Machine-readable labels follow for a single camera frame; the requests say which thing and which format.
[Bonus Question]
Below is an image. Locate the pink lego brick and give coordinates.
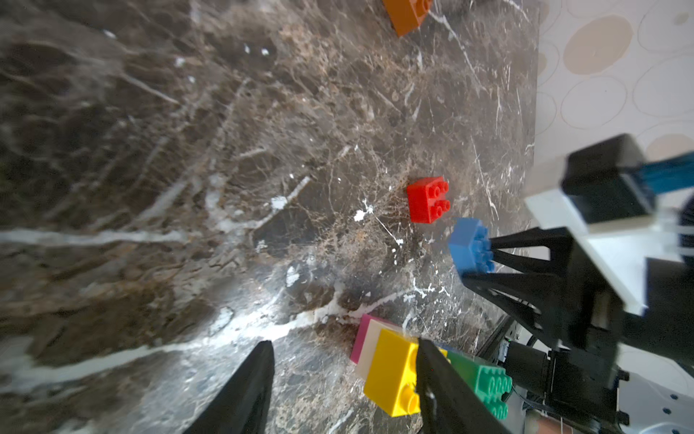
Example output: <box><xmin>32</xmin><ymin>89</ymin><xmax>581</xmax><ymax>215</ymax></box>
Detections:
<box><xmin>350</xmin><ymin>314</ymin><xmax>383</xmax><ymax>363</ymax></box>

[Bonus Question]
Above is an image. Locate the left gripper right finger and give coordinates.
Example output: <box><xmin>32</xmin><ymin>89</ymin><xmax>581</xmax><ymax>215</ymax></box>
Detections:
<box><xmin>416</xmin><ymin>338</ymin><xmax>508</xmax><ymax>434</ymax></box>

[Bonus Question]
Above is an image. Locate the yellow lego brick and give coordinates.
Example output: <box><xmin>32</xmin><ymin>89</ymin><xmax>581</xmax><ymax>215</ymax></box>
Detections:
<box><xmin>364</xmin><ymin>330</ymin><xmax>420</xmax><ymax>417</ymax></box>

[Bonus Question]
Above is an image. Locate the orange lego brick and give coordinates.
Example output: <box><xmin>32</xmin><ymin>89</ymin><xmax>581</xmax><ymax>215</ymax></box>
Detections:
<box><xmin>383</xmin><ymin>0</ymin><xmax>433</xmax><ymax>37</ymax></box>

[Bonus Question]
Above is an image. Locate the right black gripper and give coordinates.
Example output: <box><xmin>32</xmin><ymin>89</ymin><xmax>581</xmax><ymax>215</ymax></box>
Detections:
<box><xmin>460</xmin><ymin>226</ymin><xmax>694</xmax><ymax>430</ymax></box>

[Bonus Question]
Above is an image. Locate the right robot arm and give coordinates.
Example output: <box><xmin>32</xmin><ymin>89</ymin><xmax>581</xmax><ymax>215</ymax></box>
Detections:
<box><xmin>448</xmin><ymin>219</ymin><xmax>693</xmax><ymax>433</ymax></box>

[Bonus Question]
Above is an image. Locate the red lego brick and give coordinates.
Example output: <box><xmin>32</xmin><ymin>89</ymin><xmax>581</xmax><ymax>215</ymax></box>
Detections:
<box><xmin>407</xmin><ymin>176</ymin><xmax>451</xmax><ymax>224</ymax></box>

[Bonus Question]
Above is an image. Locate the green lego brick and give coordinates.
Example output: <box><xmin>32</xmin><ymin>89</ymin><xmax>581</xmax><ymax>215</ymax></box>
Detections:
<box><xmin>446</xmin><ymin>352</ymin><xmax>513</xmax><ymax>421</ymax></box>

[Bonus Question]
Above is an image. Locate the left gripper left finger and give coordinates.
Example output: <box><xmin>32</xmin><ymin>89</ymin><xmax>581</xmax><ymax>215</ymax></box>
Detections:
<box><xmin>184</xmin><ymin>340</ymin><xmax>275</xmax><ymax>434</ymax></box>

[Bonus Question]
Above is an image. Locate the long blue lego brick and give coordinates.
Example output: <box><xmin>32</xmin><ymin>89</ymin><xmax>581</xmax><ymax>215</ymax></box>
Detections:
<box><xmin>448</xmin><ymin>218</ymin><xmax>495</xmax><ymax>276</ymax></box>

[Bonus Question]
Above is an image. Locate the white lego brick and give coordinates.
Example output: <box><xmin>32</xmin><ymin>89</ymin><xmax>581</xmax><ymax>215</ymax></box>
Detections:
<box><xmin>355</xmin><ymin>319</ymin><xmax>403</xmax><ymax>381</ymax></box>

